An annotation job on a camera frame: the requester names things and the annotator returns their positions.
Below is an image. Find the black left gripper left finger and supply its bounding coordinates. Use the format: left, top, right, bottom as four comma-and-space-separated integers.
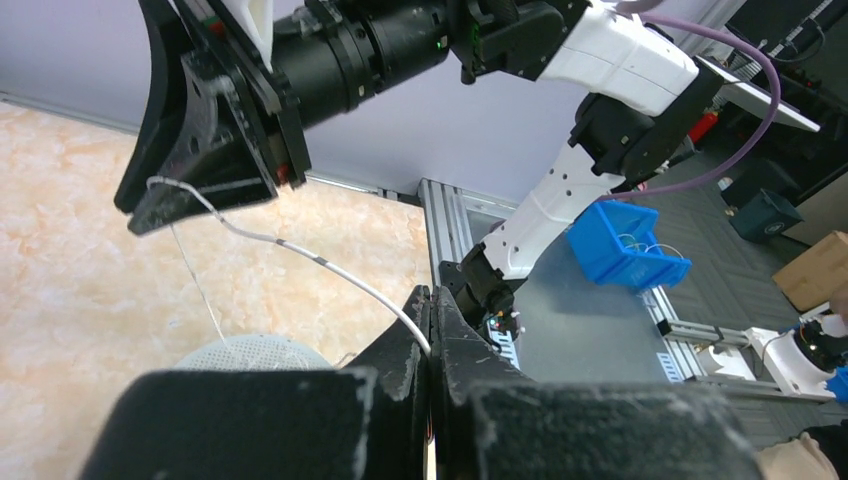
80, 322, 429, 479

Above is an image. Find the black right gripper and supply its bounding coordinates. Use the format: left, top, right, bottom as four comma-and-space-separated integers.
114, 1, 311, 236

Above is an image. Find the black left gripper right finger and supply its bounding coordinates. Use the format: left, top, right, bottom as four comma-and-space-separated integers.
430, 287, 762, 479

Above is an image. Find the thin white fiber cable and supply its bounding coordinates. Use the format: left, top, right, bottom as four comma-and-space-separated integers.
145, 176, 433, 356

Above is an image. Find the white perforated cable spool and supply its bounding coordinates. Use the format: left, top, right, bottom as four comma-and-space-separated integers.
175, 334, 333, 371

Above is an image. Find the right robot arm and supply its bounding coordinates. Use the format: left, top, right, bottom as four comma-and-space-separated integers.
114, 1, 718, 235

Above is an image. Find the blue plastic bin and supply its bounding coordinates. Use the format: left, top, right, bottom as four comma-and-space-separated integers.
565, 201, 692, 290

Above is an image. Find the cardboard box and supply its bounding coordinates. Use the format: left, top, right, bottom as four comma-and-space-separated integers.
772, 231, 847, 312

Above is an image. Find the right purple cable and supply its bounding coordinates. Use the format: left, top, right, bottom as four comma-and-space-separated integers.
596, 0, 783, 203

